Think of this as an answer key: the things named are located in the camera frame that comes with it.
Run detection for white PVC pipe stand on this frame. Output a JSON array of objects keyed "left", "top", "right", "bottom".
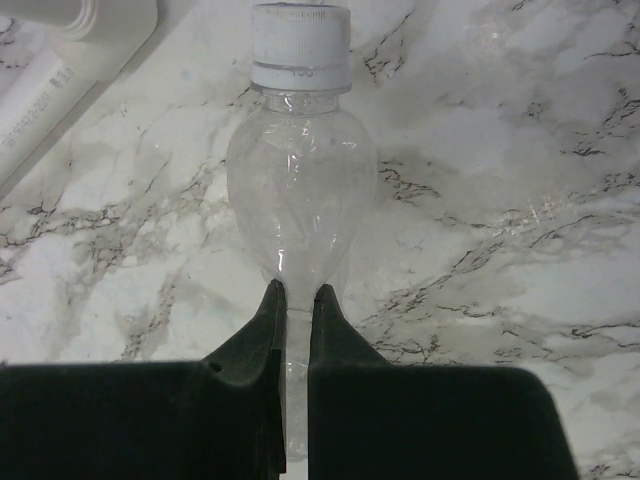
[{"left": 1, "top": 0, "right": 159, "bottom": 197}]

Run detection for clear plastic bottle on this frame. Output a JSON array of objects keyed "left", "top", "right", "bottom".
[{"left": 227, "top": 87, "right": 377, "bottom": 462}]

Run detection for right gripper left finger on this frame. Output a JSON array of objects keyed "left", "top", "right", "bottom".
[{"left": 1, "top": 281, "right": 286, "bottom": 479}]

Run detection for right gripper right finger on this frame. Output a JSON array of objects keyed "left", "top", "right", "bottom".
[{"left": 308, "top": 286, "right": 578, "bottom": 479}]

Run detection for blue Pocari Sweat cap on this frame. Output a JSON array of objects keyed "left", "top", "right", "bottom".
[{"left": 250, "top": 2, "right": 352, "bottom": 92}]

